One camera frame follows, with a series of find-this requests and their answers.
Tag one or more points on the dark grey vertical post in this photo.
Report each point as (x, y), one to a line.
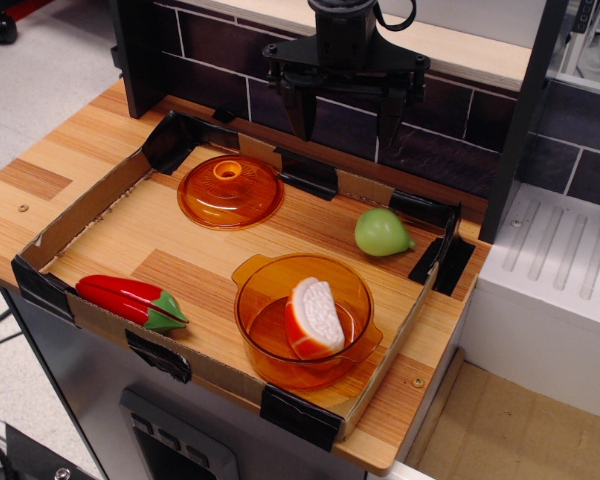
(550, 36)

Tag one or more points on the black caster wheel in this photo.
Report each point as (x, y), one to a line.
(8, 29)

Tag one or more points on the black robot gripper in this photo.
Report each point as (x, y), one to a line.
(347, 53)

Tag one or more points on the green toy pear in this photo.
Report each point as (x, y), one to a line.
(379, 232)

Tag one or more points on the grey oven control panel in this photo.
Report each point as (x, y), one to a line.
(170, 448)

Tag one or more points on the red toy chili pepper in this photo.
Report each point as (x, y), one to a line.
(142, 303)

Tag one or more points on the orange transparent plastic pot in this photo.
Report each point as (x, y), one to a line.
(264, 285)

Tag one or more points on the white dish drainer sink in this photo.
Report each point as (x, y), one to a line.
(534, 316)

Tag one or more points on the orange transparent pot lid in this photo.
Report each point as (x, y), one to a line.
(230, 192)

